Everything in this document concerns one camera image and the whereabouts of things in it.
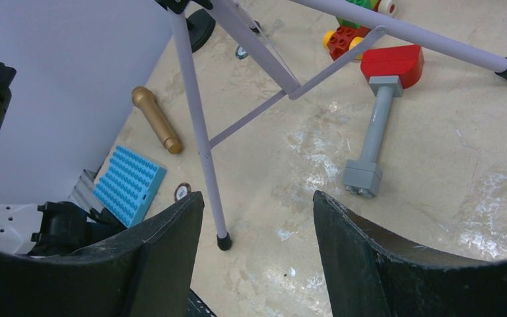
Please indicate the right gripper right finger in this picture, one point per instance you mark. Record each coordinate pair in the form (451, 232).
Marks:
(372, 271)

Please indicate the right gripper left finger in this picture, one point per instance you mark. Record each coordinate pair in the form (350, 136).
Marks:
(145, 270)

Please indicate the gold microphone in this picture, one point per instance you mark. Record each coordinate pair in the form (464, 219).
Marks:
(145, 100)

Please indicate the poker chip near front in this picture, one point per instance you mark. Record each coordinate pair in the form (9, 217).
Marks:
(181, 191)

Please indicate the poker chip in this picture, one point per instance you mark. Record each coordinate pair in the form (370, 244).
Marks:
(241, 53)
(181, 191)

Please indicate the light blue building baseplate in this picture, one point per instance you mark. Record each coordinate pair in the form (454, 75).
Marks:
(129, 185)

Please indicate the red and grey brick hammer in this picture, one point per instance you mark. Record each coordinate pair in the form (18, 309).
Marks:
(388, 72)

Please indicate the poker chip near centre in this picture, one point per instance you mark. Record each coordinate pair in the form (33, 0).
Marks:
(241, 53)

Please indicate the red brick yellow wheels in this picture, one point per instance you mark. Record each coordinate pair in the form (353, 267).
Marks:
(339, 41)

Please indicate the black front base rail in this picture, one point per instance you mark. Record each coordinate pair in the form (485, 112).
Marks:
(196, 307)

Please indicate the aluminium side rail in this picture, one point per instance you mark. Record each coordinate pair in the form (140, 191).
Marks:
(82, 193)

